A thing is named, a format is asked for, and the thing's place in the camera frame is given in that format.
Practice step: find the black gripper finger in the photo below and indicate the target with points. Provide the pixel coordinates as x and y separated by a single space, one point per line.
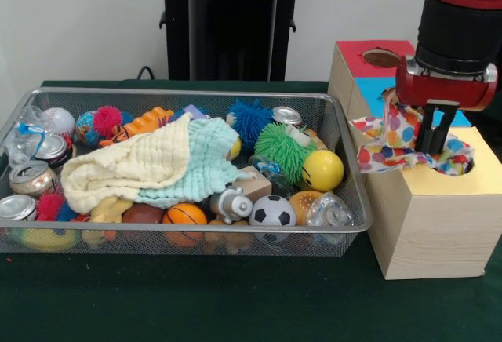
440 140
425 138

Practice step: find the yellow ball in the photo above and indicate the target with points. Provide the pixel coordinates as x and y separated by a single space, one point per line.
323 171

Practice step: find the shallow clear plastic bin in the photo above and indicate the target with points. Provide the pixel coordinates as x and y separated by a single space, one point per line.
157 240

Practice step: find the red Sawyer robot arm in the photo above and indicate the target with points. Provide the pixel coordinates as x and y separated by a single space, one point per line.
459 24

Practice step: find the blue spiky ball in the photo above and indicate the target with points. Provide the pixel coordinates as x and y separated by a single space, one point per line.
251 122

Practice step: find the colourful butterfly print cloth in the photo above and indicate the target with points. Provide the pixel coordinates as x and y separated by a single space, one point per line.
396 130

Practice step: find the small orange basketball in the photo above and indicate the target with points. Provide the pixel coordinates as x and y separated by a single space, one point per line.
184 214

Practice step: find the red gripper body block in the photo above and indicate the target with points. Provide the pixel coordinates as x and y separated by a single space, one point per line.
443 91

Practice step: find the grey toy robot figure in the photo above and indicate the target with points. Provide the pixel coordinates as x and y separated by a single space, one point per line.
229 204

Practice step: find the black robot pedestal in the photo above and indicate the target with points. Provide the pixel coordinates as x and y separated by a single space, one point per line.
235 24

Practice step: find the green spiky ball with eyes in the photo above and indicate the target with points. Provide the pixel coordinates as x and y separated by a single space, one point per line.
278 146

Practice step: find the small soccer ball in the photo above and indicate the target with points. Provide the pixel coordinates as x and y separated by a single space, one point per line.
272 210

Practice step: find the white baseball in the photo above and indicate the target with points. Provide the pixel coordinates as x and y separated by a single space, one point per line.
59 120

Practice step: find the cream waffle cloth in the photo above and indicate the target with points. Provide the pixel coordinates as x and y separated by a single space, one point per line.
129 161

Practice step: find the light blue cloth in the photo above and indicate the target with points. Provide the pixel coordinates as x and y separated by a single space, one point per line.
208 161

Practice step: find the wooden box with three holes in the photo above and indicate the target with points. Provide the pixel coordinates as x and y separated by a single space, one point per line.
431 232

